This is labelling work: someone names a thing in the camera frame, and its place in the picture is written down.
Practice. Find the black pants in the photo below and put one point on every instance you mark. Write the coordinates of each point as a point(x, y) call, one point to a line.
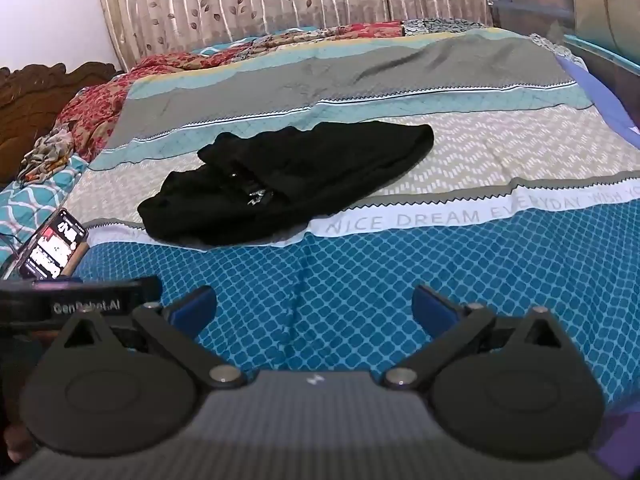
point(280, 185)

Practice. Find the carved wooden headboard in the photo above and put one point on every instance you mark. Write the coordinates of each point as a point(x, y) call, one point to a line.
point(35, 105)

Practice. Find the pink patterned box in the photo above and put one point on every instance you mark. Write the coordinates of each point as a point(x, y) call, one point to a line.
point(79, 259)

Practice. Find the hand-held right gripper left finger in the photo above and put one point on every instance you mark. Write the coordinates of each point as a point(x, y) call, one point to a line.
point(192, 310)

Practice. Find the patterned teal grey bed sheet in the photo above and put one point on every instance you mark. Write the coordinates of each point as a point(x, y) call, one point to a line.
point(360, 280)

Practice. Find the clear storage box teal rim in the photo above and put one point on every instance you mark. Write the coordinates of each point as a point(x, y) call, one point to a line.
point(575, 20)

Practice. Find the crumpled multicolour scarf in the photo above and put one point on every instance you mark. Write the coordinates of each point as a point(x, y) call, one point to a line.
point(47, 155)

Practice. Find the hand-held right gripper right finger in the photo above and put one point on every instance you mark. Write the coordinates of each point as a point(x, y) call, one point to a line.
point(435, 310)

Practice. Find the red floral blanket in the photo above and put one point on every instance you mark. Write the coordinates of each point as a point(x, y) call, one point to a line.
point(100, 95)

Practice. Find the teal white patterned pillow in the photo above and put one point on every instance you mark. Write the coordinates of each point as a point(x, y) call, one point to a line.
point(30, 205)

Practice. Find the beige leaf print curtain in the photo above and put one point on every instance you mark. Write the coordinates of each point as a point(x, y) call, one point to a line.
point(280, 0)

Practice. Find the smartphone with lit screen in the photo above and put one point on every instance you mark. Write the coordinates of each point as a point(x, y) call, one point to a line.
point(50, 247)

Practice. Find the purple cloth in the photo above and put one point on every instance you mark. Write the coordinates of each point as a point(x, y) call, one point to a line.
point(600, 90)

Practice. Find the person's purple clothing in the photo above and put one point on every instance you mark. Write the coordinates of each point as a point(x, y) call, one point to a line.
point(622, 440)

